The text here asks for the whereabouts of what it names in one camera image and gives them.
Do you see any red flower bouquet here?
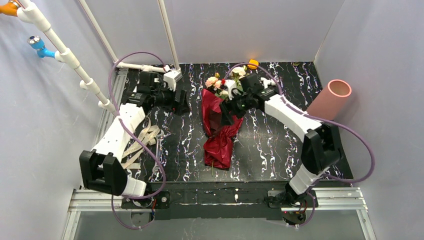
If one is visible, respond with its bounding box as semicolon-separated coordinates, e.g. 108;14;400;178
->
201;65;248;170

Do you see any cream ribbon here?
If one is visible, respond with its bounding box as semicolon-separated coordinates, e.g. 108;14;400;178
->
121;117;164;169

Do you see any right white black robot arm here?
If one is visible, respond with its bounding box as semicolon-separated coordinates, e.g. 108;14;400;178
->
219;74;344;208

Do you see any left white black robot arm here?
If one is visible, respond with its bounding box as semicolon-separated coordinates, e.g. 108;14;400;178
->
79;70;190;199

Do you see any pink cylindrical vase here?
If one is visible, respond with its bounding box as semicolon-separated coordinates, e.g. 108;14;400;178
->
306;79;352;120

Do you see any white pipe tee fitting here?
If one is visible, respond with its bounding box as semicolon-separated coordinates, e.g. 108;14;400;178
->
260;77;276;90

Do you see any small orange yellow cap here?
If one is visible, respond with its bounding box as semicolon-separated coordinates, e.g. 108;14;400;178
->
247;59;259;70

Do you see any blue pipe fitting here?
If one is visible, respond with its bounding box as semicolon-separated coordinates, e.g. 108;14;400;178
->
27;35;55;59

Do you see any orange pipe fitting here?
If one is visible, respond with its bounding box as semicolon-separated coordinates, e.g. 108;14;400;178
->
0;0;21;17

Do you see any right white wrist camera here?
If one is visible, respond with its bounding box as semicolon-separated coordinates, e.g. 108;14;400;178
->
220;79;237;100

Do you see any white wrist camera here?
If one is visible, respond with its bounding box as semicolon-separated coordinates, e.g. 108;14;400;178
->
163;65;183;92
220;79;237;100

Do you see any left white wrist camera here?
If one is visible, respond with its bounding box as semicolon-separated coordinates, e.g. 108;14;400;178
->
163;65;183;92

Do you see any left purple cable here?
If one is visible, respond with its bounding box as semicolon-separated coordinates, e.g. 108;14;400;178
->
107;51;168;230

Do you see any purple cable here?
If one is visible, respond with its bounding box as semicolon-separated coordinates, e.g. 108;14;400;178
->
107;51;168;230
223;62;376;229

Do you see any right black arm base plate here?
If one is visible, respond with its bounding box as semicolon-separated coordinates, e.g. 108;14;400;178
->
264;190;319;208

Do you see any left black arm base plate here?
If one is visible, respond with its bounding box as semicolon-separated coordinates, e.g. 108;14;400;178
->
121;190;171;210

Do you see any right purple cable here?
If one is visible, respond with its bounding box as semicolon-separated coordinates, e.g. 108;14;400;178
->
223;62;376;229

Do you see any white pvc pipe frame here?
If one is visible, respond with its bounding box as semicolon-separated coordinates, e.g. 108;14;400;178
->
16;0;182;117

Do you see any aluminium rail frame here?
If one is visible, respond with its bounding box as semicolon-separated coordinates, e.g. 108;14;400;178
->
64;63;375;240

